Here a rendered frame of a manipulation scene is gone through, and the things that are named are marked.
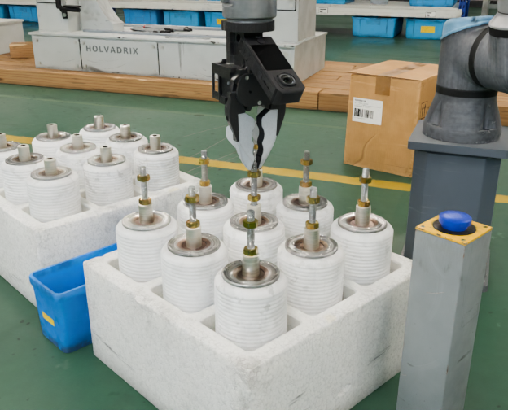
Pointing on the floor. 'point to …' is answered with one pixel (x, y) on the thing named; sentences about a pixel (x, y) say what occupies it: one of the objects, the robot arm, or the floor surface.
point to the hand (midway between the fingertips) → (256, 162)
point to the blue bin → (65, 301)
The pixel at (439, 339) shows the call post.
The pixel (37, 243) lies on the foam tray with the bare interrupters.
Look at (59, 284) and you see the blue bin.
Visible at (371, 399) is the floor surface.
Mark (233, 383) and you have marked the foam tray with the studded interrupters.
